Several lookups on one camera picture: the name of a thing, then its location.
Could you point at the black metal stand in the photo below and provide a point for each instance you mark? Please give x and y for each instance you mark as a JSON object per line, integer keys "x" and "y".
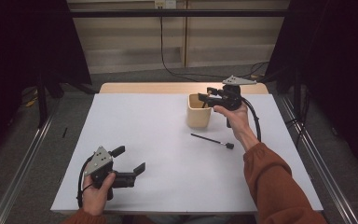
{"x": 42, "y": 102}
{"x": 297, "y": 93}

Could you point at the white wall socket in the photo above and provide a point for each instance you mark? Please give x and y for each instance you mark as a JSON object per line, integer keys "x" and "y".
{"x": 165, "y": 3}

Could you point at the white board sheet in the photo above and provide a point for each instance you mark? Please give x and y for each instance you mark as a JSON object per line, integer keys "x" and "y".
{"x": 167, "y": 180}

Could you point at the beige square cup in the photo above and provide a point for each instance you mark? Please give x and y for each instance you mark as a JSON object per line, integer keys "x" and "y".
{"x": 197, "y": 119}

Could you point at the person's right hand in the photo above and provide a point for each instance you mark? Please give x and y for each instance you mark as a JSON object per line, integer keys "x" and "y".
{"x": 237, "y": 121}

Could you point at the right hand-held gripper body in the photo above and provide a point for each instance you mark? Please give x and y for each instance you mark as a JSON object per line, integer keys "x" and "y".
{"x": 233, "y": 95}

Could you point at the black pen with cap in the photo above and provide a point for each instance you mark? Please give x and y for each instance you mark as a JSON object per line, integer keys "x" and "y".
{"x": 229, "y": 145}

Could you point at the black horizontal bar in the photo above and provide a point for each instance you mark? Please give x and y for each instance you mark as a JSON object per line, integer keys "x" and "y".
{"x": 121, "y": 13}

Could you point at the aluminium rail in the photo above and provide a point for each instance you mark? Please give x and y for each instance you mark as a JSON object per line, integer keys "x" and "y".
{"x": 332, "y": 186}
{"x": 24, "y": 168}

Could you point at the person's left hand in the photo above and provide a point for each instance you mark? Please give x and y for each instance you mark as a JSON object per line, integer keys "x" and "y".
{"x": 96, "y": 199}

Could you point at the black curtain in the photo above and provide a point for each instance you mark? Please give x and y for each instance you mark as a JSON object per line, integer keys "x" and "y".
{"x": 12, "y": 46}
{"x": 338, "y": 62}

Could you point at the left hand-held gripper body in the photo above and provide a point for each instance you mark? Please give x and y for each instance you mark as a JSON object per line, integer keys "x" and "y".
{"x": 101, "y": 160}

